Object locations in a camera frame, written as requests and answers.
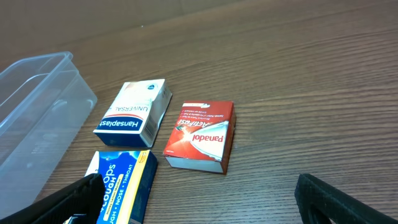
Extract red Panadol box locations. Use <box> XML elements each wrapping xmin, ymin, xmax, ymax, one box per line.
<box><xmin>163</xmin><ymin>101</ymin><xmax>236</xmax><ymax>174</ymax></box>

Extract blue yellow cough drops box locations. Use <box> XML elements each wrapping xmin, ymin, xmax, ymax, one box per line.
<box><xmin>86</xmin><ymin>150</ymin><xmax>158</xmax><ymax>224</ymax></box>

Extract white blue Hansaplast box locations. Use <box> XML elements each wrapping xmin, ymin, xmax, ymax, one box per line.
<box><xmin>93</xmin><ymin>79</ymin><xmax>172</xmax><ymax>148</ymax></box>

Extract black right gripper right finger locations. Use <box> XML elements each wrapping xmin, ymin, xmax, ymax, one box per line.
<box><xmin>295</xmin><ymin>174</ymin><xmax>397</xmax><ymax>224</ymax></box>

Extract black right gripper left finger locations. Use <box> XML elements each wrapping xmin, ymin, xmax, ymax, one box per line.
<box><xmin>1</xmin><ymin>174</ymin><xmax>105</xmax><ymax>224</ymax></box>

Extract clear plastic container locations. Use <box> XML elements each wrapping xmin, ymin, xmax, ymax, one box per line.
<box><xmin>1</xmin><ymin>52</ymin><xmax>97</xmax><ymax>218</ymax></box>

